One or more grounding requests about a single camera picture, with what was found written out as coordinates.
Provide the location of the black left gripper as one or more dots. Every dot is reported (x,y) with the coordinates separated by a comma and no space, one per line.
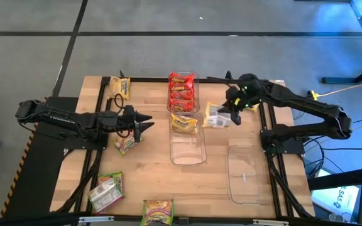
(119,122)

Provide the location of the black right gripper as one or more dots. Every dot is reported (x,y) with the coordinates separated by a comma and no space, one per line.
(239,100)

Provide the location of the yellow Maruchan ramen pack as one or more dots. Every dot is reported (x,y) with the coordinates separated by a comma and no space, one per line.
(214,120)
(254,108)
(119,88)
(184,124)

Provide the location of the green Maruchan ramen pack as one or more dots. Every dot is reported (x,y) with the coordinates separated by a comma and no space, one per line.
(104,196)
(112,177)
(157,212)
(124,144)

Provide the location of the orange Maruchan ramen pack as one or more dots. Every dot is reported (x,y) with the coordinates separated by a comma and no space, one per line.
(181,95)
(181,88)
(181,106)
(181,78)

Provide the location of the clear plastic storage bin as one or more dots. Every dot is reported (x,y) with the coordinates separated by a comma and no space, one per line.
(197,94)
(187,150)
(247,175)

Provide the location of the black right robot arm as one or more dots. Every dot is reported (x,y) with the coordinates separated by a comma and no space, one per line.
(306,105)

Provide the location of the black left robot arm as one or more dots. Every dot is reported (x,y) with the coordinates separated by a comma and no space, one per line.
(74,120)

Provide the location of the black platform hazard striped edge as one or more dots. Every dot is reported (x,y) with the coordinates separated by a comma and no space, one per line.
(36,175)

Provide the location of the black desk foot bar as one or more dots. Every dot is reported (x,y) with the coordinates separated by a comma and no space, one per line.
(341,179)

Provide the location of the white blue printed carton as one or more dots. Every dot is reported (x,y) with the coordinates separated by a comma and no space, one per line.
(341,197)

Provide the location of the black foreground beam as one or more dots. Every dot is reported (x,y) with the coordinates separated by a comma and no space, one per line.
(27,219)

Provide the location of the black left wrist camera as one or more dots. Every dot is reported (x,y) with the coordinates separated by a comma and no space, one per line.
(129,111)

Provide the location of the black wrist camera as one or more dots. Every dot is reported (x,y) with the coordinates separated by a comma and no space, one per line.
(231,93)
(129,111)

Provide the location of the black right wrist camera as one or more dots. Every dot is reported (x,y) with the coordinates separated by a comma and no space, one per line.
(231,93)

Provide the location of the black frame clamp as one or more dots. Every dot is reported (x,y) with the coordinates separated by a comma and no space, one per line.
(122,75)
(228,75)

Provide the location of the black aluminium table frame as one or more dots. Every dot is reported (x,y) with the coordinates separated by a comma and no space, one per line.
(149,80)

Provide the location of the silver metal bracket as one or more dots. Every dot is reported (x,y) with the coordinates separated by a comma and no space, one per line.
(270,222)
(96,219)

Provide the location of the black desk leg frame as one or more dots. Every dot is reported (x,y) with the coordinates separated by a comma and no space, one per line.
(338,81)

